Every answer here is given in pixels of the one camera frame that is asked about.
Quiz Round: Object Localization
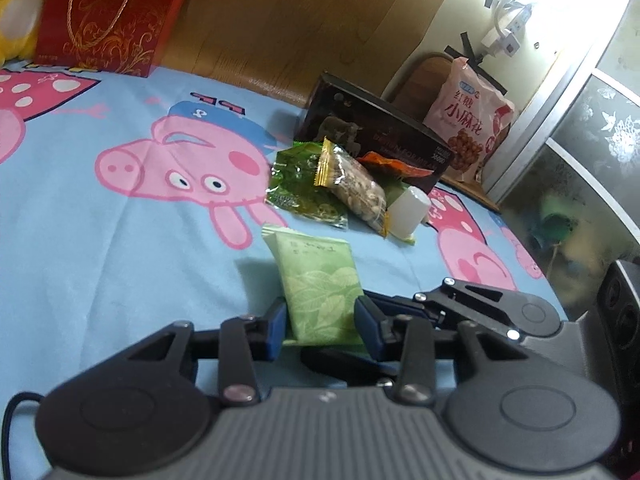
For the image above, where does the green object behind glass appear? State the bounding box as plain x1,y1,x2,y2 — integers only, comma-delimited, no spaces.
532,195,576,246

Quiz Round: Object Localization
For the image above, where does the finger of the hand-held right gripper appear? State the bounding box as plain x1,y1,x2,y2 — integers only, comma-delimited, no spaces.
299,346,402,379
362,277,527,337

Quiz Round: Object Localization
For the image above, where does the orange snack packet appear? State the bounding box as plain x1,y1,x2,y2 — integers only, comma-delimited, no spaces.
357,151,433,178

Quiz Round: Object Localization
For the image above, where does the blue cartoon pig bed sheet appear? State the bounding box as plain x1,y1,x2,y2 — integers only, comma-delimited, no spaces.
0,57,568,480

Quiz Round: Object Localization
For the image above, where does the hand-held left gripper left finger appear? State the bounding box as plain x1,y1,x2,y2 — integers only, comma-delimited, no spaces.
125,297,289,409

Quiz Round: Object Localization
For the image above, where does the white plastic cup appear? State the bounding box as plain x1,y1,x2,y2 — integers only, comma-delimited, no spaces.
387,186,431,241

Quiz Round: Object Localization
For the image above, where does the black cable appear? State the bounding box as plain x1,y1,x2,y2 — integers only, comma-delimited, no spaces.
0,392,46,476

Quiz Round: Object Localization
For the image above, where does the pink snack bag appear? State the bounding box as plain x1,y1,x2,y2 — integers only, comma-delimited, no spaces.
424,56,516,183

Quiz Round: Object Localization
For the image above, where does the nut packet with yellow ends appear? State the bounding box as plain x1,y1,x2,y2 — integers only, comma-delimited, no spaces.
314,137,391,238

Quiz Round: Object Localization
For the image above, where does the wooden chair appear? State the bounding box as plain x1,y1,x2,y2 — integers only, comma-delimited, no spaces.
382,51,461,121

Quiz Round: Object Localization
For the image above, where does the dark cardboard box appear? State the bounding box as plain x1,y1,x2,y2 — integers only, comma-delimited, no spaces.
294,72,453,193

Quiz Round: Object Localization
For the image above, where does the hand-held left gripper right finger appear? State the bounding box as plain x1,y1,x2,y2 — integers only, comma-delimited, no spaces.
355,299,507,407

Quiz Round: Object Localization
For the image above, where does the frosted glass sliding door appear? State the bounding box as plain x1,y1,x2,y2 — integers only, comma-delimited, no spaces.
482,0,640,281

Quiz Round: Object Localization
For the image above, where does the dark green translucent snack packet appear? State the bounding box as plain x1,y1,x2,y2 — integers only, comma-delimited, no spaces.
264,141,349,231

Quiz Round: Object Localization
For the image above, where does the yellow plush toy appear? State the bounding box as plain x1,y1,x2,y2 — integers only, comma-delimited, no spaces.
0,0,56,66

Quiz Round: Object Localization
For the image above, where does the light green leaf-print snack packet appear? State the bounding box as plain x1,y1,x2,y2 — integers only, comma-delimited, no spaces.
261,224,366,348

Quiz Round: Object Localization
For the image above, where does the wooden headboard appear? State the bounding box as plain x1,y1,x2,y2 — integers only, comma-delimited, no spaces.
155,0,461,111

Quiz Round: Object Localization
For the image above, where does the red gift bag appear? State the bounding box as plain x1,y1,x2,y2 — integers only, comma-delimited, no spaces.
35,0,203,78

